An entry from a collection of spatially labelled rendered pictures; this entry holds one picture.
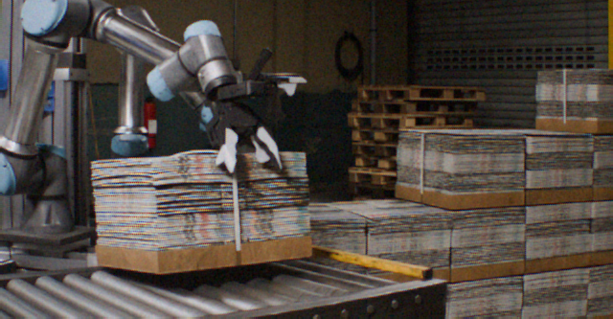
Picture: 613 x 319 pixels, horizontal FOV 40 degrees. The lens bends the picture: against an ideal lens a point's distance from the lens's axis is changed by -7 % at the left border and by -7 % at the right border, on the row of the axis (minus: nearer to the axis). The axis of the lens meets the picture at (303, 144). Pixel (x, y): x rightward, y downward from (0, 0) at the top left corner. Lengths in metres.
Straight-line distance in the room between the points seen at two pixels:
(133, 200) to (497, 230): 1.42
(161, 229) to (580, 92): 1.84
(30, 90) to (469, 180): 1.37
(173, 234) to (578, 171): 1.66
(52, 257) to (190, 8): 7.89
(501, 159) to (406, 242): 0.42
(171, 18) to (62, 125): 7.43
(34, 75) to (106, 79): 7.37
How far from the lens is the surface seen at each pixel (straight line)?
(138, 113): 2.89
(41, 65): 2.14
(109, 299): 1.69
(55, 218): 2.32
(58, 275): 1.88
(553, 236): 3.00
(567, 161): 3.00
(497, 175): 2.83
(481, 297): 2.85
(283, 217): 1.87
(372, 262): 1.97
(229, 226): 1.79
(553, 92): 3.28
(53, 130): 2.58
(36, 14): 2.11
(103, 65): 9.49
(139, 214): 1.77
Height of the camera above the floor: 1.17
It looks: 3 degrees down
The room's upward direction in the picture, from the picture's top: 1 degrees clockwise
